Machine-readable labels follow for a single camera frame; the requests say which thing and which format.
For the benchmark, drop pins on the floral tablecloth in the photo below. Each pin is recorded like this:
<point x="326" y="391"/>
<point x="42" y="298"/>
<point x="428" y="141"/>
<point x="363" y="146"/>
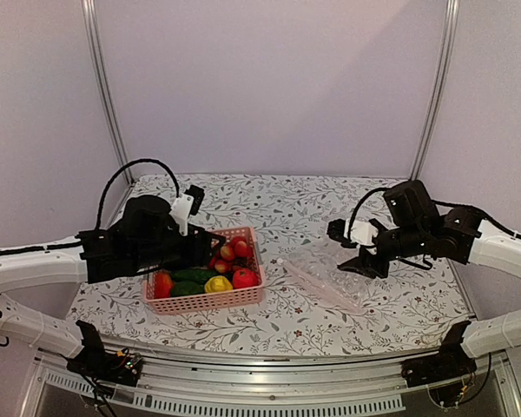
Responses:
<point x="410" y="309"/>

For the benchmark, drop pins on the pink plastic basket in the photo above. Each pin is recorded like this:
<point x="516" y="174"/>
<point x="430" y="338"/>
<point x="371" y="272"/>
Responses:
<point x="228" y="299"/>

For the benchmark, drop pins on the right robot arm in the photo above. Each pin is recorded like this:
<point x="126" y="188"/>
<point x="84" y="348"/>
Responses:
<point x="426" y="230"/>

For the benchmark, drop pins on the aluminium front rail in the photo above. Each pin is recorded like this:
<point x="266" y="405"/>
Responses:
<point x="188" y="382"/>

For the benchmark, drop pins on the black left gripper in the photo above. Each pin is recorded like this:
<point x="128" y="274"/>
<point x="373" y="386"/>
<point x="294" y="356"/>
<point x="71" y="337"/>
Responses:
<point x="199" y="253"/>

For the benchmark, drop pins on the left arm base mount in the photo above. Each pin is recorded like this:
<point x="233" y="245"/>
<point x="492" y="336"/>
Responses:
<point x="94" y="362"/>

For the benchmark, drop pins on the yellow pepper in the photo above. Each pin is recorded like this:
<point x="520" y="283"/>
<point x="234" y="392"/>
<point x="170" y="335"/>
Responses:
<point x="217" y="284"/>

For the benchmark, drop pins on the aluminium frame post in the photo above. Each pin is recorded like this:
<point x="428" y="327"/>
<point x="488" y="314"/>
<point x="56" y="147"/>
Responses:
<point x="90" y="18"/>
<point x="438" y="87"/>

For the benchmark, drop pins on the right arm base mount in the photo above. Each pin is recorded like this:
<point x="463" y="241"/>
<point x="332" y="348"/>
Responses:
<point x="449" y="362"/>

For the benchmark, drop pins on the left aluminium frame post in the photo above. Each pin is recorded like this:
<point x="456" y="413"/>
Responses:
<point x="90" y="18"/>

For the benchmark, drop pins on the right aluminium frame post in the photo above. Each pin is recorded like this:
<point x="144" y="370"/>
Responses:
<point x="438" y="87"/>

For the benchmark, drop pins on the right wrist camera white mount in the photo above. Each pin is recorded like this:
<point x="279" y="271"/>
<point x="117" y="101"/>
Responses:
<point x="353" y="234"/>

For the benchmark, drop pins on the clear zip top bag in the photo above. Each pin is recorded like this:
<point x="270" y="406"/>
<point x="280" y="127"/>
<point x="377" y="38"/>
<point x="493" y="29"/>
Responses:
<point x="314" y="267"/>

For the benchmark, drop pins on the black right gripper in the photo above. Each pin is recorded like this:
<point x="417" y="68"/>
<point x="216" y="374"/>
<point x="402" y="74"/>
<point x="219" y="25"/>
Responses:
<point x="364" y="262"/>

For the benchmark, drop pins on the green cucumber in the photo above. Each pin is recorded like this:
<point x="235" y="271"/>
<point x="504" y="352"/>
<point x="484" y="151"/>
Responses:
<point x="196" y="275"/>

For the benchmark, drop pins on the dark green pepper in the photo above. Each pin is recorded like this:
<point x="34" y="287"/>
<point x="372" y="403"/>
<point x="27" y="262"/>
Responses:
<point x="186" y="288"/>

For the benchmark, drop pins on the red cherry tomato bunch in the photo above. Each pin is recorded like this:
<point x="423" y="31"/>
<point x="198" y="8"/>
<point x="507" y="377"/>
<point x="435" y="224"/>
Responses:
<point x="234" y="255"/>

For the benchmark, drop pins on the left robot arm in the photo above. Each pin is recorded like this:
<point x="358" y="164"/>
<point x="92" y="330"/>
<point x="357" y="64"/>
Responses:
<point x="151" y="234"/>

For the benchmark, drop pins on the red orange chili pepper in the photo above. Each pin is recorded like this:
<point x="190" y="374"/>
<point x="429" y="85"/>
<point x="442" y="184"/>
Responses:
<point x="163" y="284"/>

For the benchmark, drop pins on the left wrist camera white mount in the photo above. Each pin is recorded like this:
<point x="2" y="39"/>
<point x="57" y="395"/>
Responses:
<point x="186" y="205"/>

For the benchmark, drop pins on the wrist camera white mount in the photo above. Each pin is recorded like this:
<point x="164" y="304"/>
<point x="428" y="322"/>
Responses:
<point x="186" y="205"/>
<point x="353" y="234"/>

